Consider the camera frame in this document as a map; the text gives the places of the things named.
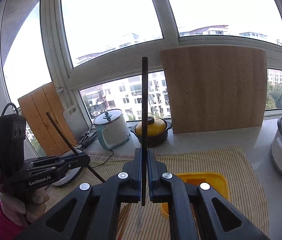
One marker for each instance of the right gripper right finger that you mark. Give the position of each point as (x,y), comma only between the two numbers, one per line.
(196,212)

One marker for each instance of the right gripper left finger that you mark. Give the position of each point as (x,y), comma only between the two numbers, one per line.
(91,213)

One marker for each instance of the black chopstick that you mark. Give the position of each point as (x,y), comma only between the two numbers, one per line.
(72,148)
(144,125)

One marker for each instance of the clear plastic spoon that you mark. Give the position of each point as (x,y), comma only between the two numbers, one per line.
(139,219)

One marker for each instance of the pink sleeve forearm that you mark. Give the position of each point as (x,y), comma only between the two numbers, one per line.
(8,229)

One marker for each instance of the left gloved hand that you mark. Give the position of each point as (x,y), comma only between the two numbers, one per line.
(29,208)

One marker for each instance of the yellow plastic bin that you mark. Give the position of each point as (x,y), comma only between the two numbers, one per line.
(176,190)

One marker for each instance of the pine wood board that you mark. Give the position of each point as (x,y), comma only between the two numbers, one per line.
(41,108)

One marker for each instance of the black scissors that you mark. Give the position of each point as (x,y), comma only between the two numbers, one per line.
(87,139)

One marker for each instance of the white plastic cutting board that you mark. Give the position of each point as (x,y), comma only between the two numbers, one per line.
(75,121)

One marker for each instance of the white teal electric cooker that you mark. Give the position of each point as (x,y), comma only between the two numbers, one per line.
(111,128)

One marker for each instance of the black pot yellow lid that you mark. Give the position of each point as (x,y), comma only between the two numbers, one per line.
(157,131)

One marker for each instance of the light oak wood board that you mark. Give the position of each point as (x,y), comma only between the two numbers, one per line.
(213,88)

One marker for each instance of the ring light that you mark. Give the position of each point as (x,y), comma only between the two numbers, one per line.
(70,176)

